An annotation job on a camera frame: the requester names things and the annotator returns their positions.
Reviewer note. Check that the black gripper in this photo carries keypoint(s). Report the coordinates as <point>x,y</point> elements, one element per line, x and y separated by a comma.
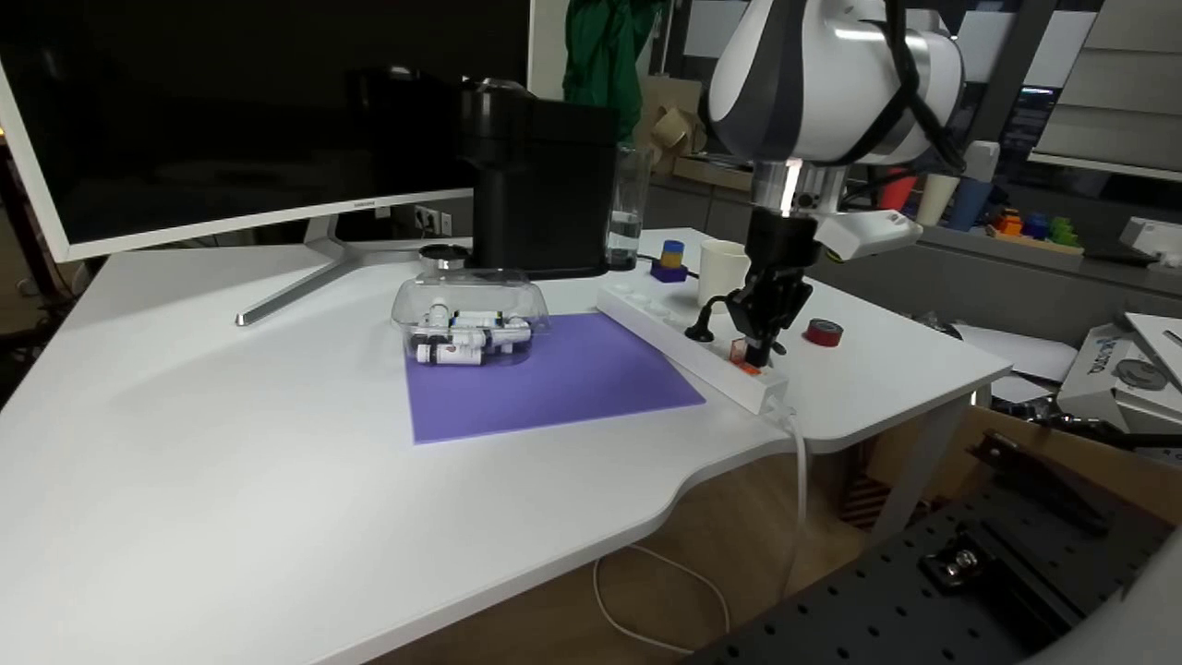
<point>777,262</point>

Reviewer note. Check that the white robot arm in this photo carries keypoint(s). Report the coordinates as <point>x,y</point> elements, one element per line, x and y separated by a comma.
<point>826,76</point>

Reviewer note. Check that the black power plug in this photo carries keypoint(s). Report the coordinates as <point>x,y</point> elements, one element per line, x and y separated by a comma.
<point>702,326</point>

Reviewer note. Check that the red round cap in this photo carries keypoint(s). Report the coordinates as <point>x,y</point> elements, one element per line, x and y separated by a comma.
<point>823,329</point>

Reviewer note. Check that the white paper cup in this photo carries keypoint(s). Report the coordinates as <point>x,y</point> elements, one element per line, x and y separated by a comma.
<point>723,262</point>

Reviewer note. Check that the blue yellow stacked toy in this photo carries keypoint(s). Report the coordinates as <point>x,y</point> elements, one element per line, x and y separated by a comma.
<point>669,260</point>

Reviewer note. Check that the clear water tank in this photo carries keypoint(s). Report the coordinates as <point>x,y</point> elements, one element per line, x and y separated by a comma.
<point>628,207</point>

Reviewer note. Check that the red plastic cup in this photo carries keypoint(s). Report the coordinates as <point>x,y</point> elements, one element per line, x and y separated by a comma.
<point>898,188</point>

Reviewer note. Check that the purple paper mat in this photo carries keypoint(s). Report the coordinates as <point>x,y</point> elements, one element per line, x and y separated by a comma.
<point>541,373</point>

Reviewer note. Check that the cream plastic cup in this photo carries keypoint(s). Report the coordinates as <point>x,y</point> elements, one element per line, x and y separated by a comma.
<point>940,198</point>

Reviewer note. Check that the blue plastic cup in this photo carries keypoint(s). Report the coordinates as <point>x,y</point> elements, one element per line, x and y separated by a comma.
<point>968,203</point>

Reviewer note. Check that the black coffee machine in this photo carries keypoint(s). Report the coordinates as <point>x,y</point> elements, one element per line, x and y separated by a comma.
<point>541,184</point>

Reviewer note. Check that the black perforated breadboard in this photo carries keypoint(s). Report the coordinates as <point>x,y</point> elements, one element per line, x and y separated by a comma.
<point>910,593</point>

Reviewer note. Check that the clear glass bowl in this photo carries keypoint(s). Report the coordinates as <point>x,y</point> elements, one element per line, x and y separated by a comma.
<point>471,308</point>

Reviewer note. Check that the white coffee capsules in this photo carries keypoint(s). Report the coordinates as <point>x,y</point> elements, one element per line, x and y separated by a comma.
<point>467,338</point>

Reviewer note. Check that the green hanging cloth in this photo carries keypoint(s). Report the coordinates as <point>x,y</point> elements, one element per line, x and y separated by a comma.
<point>608,48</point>

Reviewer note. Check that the white framed computer monitor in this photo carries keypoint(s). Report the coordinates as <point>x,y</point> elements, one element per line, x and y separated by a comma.
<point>245,111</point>

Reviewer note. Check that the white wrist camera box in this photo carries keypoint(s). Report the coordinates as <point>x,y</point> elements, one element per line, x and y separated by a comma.
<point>868,231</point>

